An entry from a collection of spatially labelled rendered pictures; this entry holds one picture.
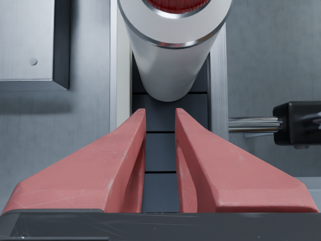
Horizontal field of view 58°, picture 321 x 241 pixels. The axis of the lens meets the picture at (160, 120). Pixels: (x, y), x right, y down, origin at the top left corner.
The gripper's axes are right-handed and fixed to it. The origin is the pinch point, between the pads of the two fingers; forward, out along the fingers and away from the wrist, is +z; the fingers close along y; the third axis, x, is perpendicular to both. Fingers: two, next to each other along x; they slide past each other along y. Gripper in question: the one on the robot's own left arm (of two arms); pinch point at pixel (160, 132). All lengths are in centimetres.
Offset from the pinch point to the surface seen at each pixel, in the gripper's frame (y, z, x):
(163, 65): -0.2, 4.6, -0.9
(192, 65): -1.8, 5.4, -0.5
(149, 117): 1.0, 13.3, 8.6
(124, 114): 3.0, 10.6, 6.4
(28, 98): 15.2, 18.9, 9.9
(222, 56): -4.3, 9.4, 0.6
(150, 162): 0.9, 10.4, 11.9
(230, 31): -8.2, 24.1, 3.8
